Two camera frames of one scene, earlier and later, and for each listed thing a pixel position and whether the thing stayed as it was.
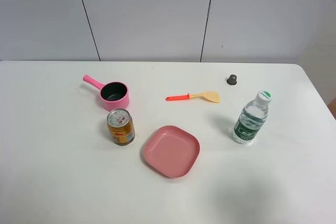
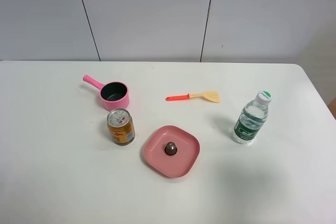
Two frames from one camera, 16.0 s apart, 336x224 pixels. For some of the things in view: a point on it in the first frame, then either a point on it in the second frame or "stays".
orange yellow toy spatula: [213, 96] stays
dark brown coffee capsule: [232, 80] to [170, 149]
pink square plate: [172, 151] stays
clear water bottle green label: [251, 118] stays
